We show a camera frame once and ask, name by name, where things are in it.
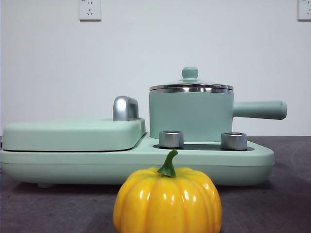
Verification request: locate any glass lid with green knob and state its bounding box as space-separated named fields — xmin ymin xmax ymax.
xmin=149 ymin=67 xmax=234 ymax=94

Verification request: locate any yellow toy pumpkin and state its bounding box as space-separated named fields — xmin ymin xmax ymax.
xmin=113 ymin=149 xmax=223 ymax=233

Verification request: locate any silver control knob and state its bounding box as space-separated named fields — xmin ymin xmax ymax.
xmin=220 ymin=132 xmax=248 ymax=150
xmin=158 ymin=130 xmax=185 ymax=149

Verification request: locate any black control panel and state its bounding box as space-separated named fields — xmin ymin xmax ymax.
xmin=153 ymin=143 xmax=255 ymax=151

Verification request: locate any mint green griddle cover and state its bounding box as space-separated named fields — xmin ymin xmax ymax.
xmin=1 ymin=117 xmax=147 ymax=151

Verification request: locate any mint green cooker base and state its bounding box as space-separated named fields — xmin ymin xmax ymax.
xmin=0 ymin=135 xmax=275 ymax=189

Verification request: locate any mint green pot with handle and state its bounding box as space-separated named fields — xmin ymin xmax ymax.
xmin=148 ymin=88 xmax=288 ymax=144

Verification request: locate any silver griddle cover handle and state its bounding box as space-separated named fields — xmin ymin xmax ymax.
xmin=112 ymin=96 xmax=139 ymax=121

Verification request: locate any white wall socket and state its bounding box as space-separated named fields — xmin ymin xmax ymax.
xmin=79 ymin=0 xmax=102 ymax=22
xmin=297 ymin=0 xmax=311 ymax=21

